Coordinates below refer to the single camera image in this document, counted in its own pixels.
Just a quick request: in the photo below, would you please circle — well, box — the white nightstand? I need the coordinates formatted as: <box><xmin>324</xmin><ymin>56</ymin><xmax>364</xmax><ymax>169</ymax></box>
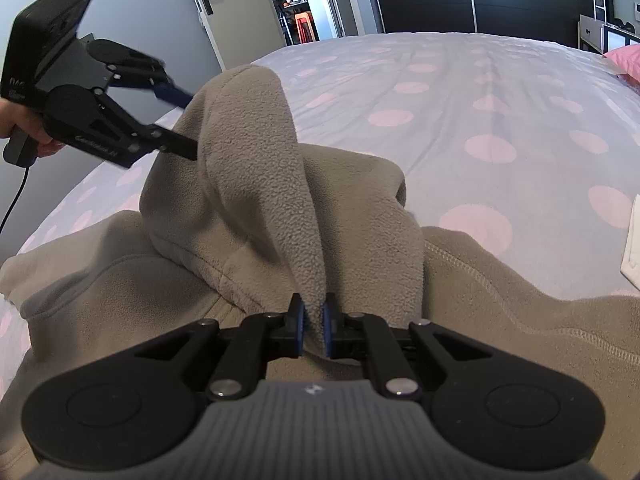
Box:
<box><xmin>577</xmin><ymin>14</ymin><xmax>640</xmax><ymax>57</ymax></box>

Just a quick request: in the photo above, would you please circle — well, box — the grey door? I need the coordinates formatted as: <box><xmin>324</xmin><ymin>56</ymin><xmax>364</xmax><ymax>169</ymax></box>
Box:
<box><xmin>179</xmin><ymin>0</ymin><xmax>291</xmax><ymax>72</ymax></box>

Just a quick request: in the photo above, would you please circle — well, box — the white paper sheet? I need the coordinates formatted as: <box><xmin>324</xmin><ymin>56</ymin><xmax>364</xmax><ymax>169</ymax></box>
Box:
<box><xmin>619</xmin><ymin>205</ymin><xmax>640</xmax><ymax>291</ymax></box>

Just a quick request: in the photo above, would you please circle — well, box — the grey fleece jacket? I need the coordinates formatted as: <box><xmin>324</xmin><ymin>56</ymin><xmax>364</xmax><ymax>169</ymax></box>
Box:
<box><xmin>0</xmin><ymin>64</ymin><xmax>640</xmax><ymax>461</ymax></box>

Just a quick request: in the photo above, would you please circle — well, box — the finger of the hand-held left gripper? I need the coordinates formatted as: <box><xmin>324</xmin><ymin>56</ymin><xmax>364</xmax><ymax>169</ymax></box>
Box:
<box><xmin>96</xmin><ymin>94</ymin><xmax>202</xmax><ymax>163</ymax></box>
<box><xmin>106</xmin><ymin>44</ymin><xmax>197</xmax><ymax>111</ymax></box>

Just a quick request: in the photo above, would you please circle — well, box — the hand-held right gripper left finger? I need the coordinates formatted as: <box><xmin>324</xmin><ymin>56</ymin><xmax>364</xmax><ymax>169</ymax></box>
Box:
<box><xmin>132</xmin><ymin>292</ymin><xmax>307</xmax><ymax>403</ymax></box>

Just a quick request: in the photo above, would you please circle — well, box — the red stool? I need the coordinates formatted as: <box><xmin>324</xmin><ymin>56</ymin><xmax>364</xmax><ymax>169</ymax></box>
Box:
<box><xmin>294</xmin><ymin>11</ymin><xmax>319</xmax><ymax>45</ymax></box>

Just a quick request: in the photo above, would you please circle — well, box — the person's left hand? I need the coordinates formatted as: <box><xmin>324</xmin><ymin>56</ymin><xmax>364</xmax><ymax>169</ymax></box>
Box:
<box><xmin>0</xmin><ymin>100</ymin><xmax>66</xmax><ymax>157</ymax></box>

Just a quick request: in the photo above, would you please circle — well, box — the black cable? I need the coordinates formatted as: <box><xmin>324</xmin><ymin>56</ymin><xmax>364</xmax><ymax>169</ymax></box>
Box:
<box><xmin>0</xmin><ymin>160</ymin><xmax>29</xmax><ymax>241</ymax></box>

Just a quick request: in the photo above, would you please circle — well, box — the bed with pink dotted sheet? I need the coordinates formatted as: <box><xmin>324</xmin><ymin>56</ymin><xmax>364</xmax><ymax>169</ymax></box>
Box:
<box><xmin>0</xmin><ymin>32</ymin><xmax>640</xmax><ymax>411</ymax></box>

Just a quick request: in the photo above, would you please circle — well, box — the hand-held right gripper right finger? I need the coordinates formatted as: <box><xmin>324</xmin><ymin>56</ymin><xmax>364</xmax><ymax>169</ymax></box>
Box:
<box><xmin>321</xmin><ymin>291</ymin><xmax>498</xmax><ymax>403</ymax></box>

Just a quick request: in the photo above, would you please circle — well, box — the pink pillow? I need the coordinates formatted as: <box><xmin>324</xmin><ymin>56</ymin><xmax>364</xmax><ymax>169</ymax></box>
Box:
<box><xmin>602</xmin><ymin>44</ymin><xmax>640</xmax><ymax>85</ymax></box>

